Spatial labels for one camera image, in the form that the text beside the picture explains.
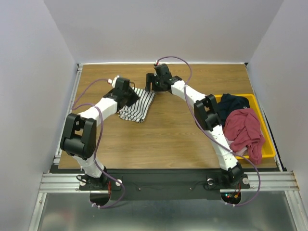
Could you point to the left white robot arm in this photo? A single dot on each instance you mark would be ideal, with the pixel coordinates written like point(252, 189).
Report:
point(82, 132)

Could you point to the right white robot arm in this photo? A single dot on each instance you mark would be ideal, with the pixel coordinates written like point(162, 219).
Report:
point(204, 109)

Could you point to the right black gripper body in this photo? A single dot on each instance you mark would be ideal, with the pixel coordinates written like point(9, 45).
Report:
point(149, 82)

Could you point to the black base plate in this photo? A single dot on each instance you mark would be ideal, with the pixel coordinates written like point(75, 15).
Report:
point(162, 184)

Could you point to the maroon tank top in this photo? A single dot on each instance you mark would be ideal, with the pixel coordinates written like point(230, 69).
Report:
point(242, 130)

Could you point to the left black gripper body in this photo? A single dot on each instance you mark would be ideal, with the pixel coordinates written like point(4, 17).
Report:
point(125, 95)

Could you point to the aluminium frame rail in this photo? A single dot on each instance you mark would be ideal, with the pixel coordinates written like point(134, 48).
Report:
point(56, 154)

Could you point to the yellow plastic tray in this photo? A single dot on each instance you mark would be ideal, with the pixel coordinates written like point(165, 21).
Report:
point(267, 148)

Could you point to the black white striped tank top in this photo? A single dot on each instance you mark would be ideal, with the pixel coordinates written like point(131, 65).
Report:
point(138, 111)

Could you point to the navy blue tank top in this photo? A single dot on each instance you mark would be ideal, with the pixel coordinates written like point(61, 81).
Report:
point(229, 103)

